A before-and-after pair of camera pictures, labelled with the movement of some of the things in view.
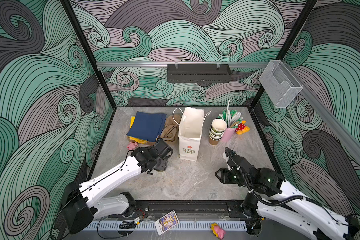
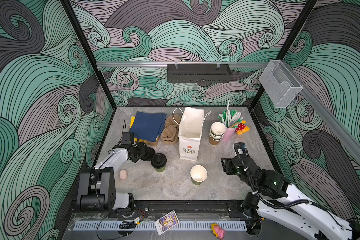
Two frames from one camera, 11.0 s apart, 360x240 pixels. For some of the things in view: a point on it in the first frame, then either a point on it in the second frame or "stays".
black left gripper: x=164 y=165 -> x=142 y=147
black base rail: x=192 y=210 stays
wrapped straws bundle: x=231 y=117 stays
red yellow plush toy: x=242 y=128 stays
